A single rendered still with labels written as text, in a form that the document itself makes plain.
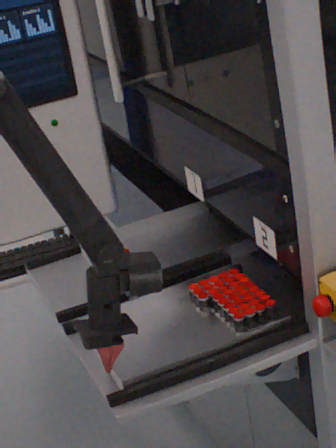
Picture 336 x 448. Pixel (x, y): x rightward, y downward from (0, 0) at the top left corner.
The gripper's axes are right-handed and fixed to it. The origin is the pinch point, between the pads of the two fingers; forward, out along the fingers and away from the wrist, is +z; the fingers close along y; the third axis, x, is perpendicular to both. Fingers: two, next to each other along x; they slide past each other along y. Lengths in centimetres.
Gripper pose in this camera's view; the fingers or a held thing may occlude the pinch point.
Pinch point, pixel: (107, 368)
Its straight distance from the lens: 151.4
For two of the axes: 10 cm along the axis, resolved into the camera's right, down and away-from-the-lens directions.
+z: 0.0, 9.3, 3.6
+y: 9.2, -1.4, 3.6
